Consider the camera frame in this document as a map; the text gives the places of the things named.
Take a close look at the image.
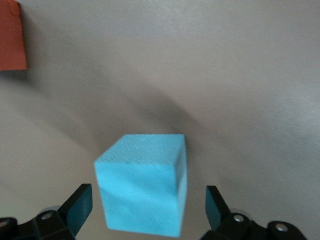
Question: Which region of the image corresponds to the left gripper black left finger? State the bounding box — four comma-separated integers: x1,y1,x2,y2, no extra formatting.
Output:
0,183,94,240

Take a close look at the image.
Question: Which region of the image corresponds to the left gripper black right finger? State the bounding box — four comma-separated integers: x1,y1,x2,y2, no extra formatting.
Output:
201,185,309,240

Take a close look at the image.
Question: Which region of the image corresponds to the blue foam cube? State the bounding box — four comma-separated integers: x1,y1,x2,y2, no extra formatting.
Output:
93,133,188,238

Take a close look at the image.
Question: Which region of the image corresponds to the brown paper table cover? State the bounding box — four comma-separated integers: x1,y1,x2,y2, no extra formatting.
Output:
0,0,320,240

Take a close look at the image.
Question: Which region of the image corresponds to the orange foam cube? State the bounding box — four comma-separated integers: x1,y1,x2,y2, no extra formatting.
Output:
0,0,28,72

